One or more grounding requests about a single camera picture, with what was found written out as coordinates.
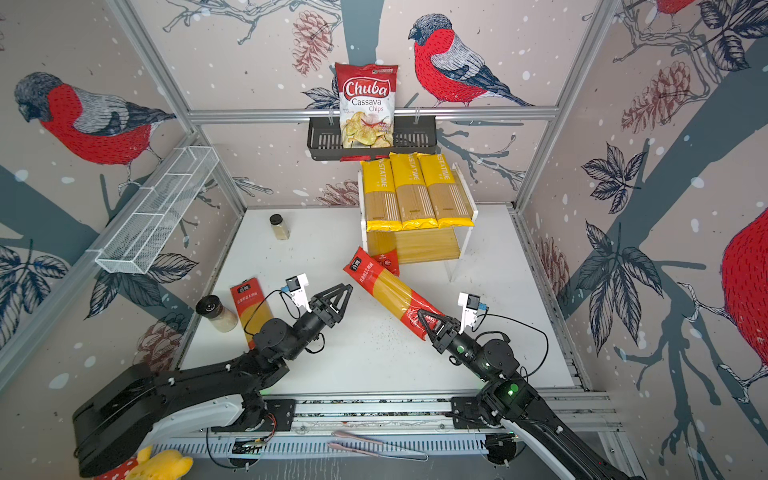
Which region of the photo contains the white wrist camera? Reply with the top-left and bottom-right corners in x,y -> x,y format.
458,292 -> 488,333
282,273 -> 311,313

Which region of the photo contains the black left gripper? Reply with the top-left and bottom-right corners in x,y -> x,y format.
283,283 -> 350,363

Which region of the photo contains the metal base rail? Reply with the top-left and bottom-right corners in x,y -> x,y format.
149,392 -> 619,463

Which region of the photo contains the red strawberry plush toy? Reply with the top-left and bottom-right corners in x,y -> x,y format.
99,458 -> 139,480

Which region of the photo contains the yellow spaghetti bag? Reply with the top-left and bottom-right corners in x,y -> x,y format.
417,154 -> 474,228
362,159 -> 403,232
389,153 -> 438,230

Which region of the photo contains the yellow plush toy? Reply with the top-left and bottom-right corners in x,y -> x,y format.
125,446 -> 194,480

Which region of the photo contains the white wire mesh basket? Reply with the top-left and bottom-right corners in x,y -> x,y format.
95,146 -> 219,274

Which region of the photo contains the Chuba cassava chips bag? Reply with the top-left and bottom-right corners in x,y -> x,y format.
335,63 -> 398,149

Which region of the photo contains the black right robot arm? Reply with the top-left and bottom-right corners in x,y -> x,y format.
418,309 -> 630,479

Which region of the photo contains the white frame wooden shelf rack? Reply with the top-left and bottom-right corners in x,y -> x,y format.
359,163 -> 479,282

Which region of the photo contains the black hanging wire basket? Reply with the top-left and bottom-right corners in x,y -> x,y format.
307,116 -> 437,161

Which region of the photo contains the red pasta bag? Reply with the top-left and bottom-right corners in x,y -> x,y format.
367,231 -> 400,276
344,248 -> 443,340
230,277 -> 273,350

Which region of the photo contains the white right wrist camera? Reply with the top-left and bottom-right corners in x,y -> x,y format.
458,292 -> 488,333

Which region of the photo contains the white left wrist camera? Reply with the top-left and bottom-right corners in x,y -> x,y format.
282,273 -> 311,313

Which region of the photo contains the small spice jar black lid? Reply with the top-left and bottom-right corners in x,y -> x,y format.
269,214 -> 290,241

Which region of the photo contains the large spice jar black lid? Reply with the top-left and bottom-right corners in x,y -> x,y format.
195,295 -> 239,333

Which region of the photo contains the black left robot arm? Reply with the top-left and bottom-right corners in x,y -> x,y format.
72,283 -> 353,478

